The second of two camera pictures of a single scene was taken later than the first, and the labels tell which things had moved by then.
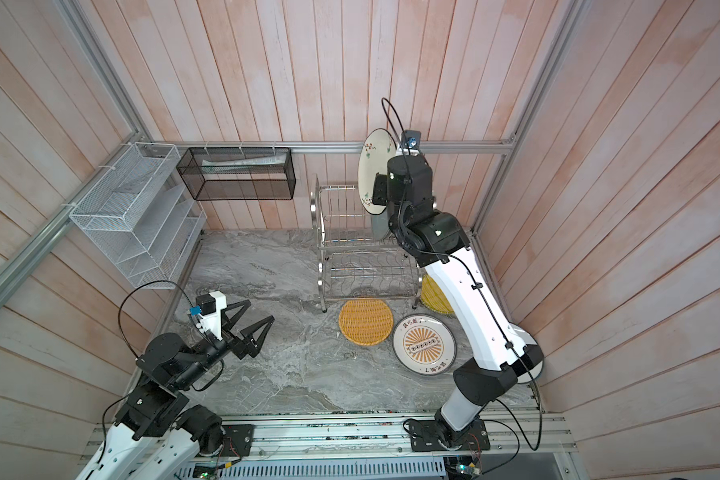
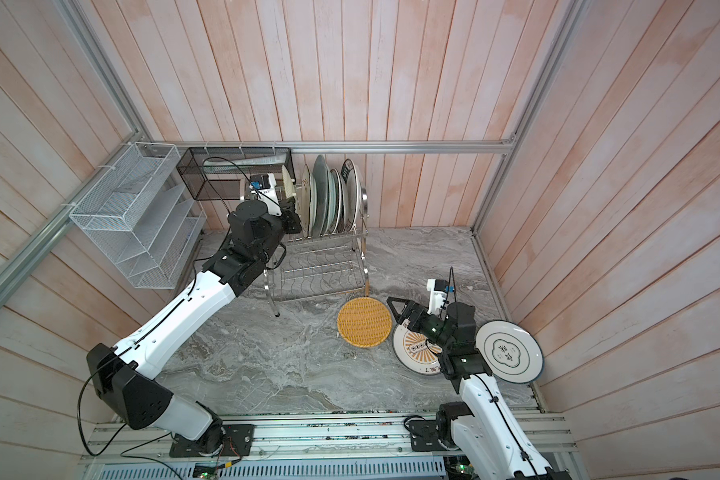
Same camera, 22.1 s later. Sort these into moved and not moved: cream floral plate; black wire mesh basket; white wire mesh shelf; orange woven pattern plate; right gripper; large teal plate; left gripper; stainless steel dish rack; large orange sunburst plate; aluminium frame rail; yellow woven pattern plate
Moved: stainless steel dish rack; right gripper; cream floral plate; left gripper; large teal plate; yellow woven pattern plate
Not moved: white wire mesh shelf; black wire mesh basket; orange woven pattern plate; aluminium frame rail; large orange sunburst plate
